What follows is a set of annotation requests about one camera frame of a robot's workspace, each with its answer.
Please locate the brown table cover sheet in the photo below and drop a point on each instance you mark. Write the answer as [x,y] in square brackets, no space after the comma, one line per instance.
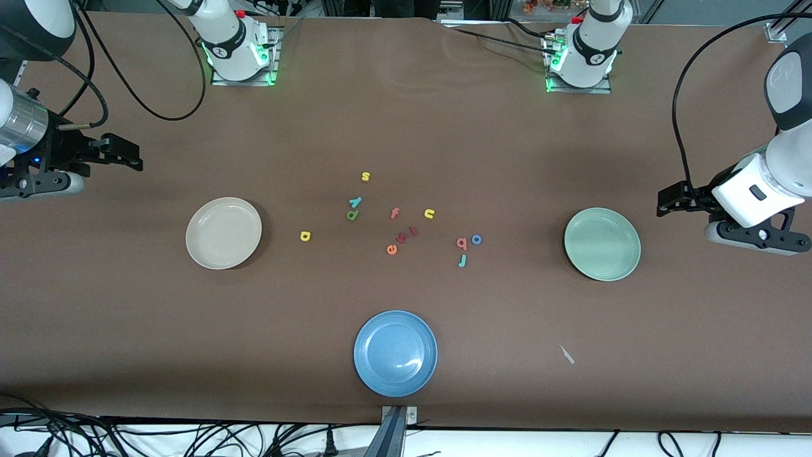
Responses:
[507,158]

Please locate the light green round plate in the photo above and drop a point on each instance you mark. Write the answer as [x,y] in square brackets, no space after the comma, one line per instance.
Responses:
[602,244]

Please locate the beige round plate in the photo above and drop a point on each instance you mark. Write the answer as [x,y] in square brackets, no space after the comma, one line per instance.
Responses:
[223,233]

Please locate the dark aluminium camera post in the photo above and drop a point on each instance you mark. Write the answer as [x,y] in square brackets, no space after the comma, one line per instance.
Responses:
[388,438]

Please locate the red foam letter q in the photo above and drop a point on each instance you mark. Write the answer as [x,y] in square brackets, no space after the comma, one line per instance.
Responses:
[462,243]

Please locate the blue round plate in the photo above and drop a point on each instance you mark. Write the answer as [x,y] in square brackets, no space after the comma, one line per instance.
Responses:
[395,353]

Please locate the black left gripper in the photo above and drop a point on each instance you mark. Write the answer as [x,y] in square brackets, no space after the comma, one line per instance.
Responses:
[696,196]

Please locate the silver aluminium frame rail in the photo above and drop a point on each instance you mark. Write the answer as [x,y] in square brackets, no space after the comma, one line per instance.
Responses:
[779,28]

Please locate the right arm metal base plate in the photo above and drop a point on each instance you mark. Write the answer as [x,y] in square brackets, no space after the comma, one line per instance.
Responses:
[247,82]

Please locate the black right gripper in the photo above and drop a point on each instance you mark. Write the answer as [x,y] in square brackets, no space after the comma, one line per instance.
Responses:
[65,150]

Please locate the grey metal mounting bracket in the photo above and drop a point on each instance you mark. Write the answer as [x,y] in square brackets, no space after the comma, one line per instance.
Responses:
[411,416]

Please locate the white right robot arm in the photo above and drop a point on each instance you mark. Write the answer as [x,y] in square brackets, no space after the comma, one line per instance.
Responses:
[231,51]

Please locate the small white paper scrap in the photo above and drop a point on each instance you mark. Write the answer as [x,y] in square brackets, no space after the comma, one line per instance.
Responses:
[566,354]

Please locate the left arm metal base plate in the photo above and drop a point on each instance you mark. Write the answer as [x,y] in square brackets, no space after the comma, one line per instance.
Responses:
[577,91]

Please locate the orange artificial flowers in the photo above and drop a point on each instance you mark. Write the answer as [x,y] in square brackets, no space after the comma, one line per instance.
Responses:
[539,6]

